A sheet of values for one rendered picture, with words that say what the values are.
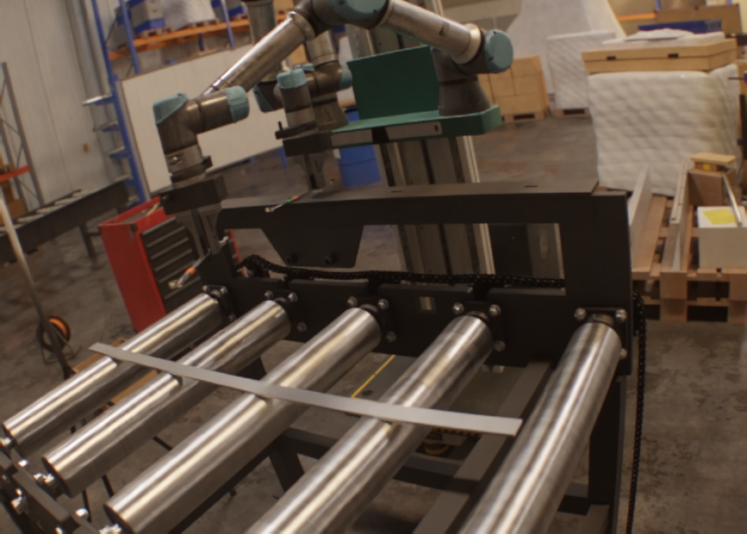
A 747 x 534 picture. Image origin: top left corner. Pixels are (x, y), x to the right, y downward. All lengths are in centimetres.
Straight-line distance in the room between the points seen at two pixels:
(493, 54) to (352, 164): 547
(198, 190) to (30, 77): 1092
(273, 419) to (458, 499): 41
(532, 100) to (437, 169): 756
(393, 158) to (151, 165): 414
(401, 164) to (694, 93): 274
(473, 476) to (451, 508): 9
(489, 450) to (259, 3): 133
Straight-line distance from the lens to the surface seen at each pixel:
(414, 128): 167
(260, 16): 176
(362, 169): 686
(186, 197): 116
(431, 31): 140
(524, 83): 945
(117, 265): 372
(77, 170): 1210
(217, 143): 602
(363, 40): 195
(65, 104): 1217
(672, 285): 291
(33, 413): 155
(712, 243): 286
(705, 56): 423
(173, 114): 113
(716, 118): 433
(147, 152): 586
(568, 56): 935
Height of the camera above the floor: 149
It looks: 19 degrees down
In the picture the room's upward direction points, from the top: 13 degrees counter-clockwise
